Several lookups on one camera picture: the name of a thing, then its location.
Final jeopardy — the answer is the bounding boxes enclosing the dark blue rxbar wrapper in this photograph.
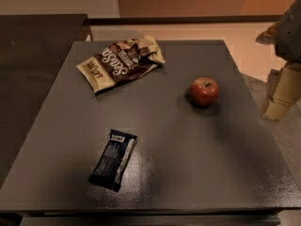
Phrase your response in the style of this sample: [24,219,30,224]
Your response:
[88,129,137,192]

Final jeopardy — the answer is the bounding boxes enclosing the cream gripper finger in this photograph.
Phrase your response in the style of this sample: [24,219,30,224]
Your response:
[262,61,301,121]
[256,23,278,45]

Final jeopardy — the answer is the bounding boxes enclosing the red apple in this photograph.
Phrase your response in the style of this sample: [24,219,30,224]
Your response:
[189,77,219,106]

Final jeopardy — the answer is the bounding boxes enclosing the brown and cream snack bag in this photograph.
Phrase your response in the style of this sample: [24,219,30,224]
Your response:
[77,36,165,93]

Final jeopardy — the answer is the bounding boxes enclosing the dark side counter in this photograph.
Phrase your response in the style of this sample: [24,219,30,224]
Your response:
[0,14,90,186]

